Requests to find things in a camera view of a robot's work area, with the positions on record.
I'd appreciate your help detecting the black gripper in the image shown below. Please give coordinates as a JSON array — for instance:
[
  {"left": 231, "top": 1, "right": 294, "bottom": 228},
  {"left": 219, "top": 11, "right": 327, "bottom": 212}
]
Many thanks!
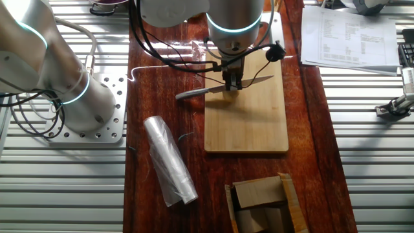
[{"left": 221, "top": 58, "right": 245, "bottom": 91}]

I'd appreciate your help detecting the steel chef knife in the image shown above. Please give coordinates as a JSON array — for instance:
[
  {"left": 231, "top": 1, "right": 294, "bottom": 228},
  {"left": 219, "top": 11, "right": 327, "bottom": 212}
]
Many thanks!
[{"left": 175, "top": 74, "right": 275, "bottom": 100}]

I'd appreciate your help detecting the bamboo cutting board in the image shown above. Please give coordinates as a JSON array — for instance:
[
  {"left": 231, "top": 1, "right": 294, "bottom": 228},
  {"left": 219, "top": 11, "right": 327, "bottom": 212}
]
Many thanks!
[{"left": 204, "top": 48, "right": 289, "bottom": 153}]

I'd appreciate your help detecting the clear plastic bag roll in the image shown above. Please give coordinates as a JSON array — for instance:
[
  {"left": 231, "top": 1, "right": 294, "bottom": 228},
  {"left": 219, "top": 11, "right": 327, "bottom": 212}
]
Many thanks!
[{"left": 144, "top": 115, "right": 199, "bottom": 208}]

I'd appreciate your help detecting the open cardboard box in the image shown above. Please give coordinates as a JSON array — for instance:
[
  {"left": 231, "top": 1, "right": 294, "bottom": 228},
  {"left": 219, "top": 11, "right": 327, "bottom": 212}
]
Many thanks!
[{"left": 224, "top": 172, "right": 310, "bottom": 233}]

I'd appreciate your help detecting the printed white paper stack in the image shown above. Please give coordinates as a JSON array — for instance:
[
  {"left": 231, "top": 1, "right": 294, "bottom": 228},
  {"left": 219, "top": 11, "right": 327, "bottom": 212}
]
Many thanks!
[{"left": 300, "top": 5, "right": 402, "bottom": 77}]

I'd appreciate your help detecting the steel cooking pot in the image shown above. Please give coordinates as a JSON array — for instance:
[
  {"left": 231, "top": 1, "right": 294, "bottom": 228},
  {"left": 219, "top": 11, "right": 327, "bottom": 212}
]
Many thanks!
[{"left": 87, "top": 0, "right": 130, "bottom": 17}]

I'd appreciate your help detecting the black keyboard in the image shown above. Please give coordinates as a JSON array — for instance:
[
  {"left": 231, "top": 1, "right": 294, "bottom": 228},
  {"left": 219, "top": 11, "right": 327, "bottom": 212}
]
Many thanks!
[{"left": 397, "top": 41, "right": 414, "bottom": 69}]

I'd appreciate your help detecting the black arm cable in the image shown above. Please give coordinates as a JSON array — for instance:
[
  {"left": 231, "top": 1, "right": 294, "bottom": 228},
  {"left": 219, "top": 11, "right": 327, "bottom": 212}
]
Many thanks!
[{"left": 127, "top": 0, "right": 276, "bottom": 74}]

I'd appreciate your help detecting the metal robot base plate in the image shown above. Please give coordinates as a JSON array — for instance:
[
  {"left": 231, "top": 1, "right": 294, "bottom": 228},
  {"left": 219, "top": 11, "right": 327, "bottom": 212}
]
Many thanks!
[{"left": 43, "top": 72, "right": 129, "bottom": 145}]

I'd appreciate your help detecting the grey hose with connector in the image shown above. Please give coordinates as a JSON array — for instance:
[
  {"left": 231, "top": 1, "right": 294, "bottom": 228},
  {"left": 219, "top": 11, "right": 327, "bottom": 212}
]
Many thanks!
[{"left": 53, "top": 16, "right": 98, "bottom": 77}]

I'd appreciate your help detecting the metal camera mount clamp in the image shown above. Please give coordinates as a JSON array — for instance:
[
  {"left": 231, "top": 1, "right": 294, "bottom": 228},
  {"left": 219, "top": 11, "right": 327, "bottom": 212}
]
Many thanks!
[{"left": 375, "top": 93, "right": 414, "bottom": 119}]

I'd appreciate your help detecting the black base cable bundle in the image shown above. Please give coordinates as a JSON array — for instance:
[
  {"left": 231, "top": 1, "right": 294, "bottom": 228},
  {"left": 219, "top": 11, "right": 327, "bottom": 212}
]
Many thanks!
[{"left": 0, "top": 89, "right": 67, "bottom": 140}]

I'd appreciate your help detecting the grey exterior camera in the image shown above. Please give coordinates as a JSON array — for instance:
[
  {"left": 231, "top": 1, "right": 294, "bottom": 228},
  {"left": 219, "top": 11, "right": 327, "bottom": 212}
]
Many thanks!
[{"left": 400, "top": 66, "right": 414, "bottom": 98}]

